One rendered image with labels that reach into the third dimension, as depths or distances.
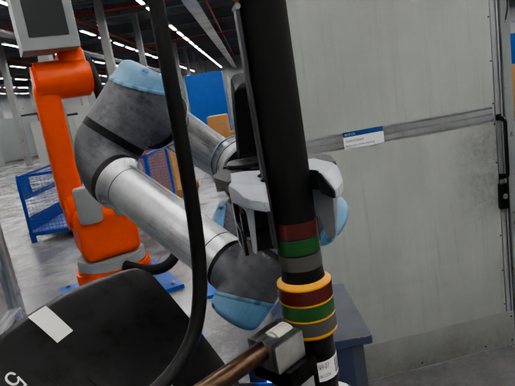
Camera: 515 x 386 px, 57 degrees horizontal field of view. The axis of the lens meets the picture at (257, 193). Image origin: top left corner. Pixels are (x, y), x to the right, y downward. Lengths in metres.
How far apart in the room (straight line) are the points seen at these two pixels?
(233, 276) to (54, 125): 3.81
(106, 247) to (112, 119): 3.48
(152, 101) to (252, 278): 0.38
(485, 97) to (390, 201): 0.68
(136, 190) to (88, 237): 3.49
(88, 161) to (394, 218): 1.84
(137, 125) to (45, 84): 3.48
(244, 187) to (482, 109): 2.32
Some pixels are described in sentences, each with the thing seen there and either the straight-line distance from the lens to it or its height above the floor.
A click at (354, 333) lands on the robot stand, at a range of 1.16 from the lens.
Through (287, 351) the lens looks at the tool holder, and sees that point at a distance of 0.36.
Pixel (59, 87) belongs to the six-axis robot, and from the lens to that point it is 4.33.
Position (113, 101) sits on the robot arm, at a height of 1.59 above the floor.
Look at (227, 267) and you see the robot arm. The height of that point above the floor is 1.35.
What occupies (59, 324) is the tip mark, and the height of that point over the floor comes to 1.42.
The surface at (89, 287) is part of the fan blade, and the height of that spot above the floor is 1.43.
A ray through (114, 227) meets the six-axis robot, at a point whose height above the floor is 0.64.
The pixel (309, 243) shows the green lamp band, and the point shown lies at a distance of 0.36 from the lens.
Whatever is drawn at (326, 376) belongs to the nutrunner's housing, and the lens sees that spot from 0.41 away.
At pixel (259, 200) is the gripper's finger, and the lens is 0.32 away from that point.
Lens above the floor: 1.57
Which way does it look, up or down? 12 degrees down
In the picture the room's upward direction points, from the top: 9 degrees counter-clockwise
